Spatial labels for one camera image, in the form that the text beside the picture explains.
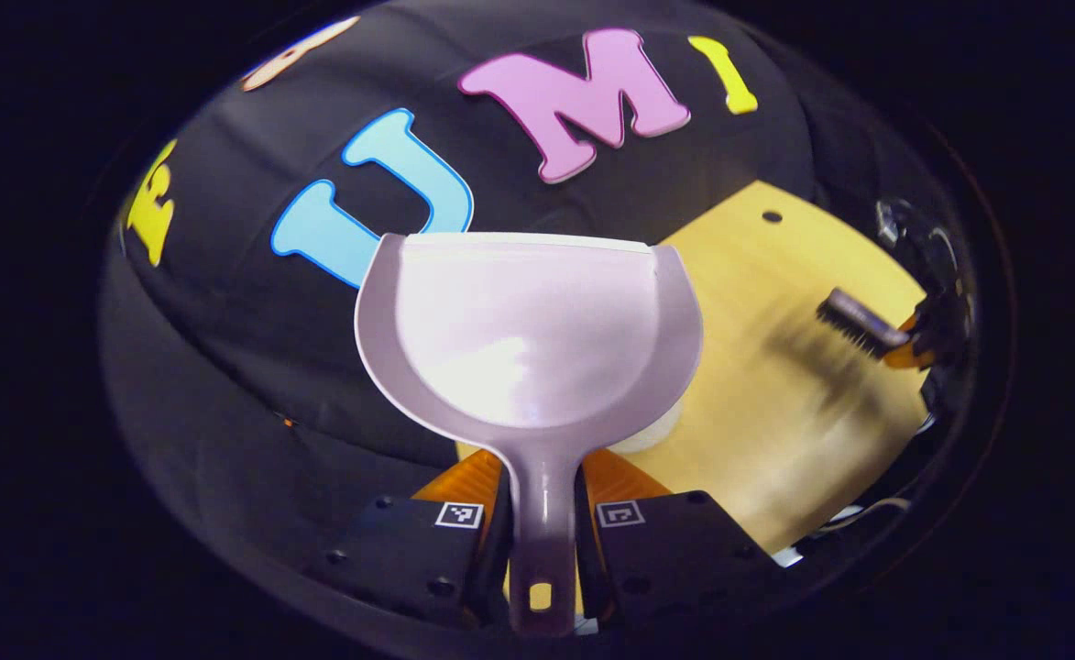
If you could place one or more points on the light purple plastic dustpan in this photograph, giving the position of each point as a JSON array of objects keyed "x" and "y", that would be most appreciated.
[{"x": 528, "y": 330}]

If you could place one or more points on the yellow wooden desktop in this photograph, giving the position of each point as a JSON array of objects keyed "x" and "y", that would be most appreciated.
[{"x": 775, "y": 440}]

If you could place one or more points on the small light purple broom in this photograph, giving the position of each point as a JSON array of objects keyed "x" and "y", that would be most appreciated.
[{"x": 858, "y": 321}]

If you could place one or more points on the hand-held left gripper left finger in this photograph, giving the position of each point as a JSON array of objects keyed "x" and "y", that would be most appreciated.
[{"x": 409, "y": 559}]

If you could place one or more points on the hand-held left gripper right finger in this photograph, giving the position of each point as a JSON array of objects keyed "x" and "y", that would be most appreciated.
[{"x": 665, "y": 559}]

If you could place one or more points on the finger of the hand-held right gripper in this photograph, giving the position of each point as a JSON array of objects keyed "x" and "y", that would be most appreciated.
[{"x": 908, "y": 353}]

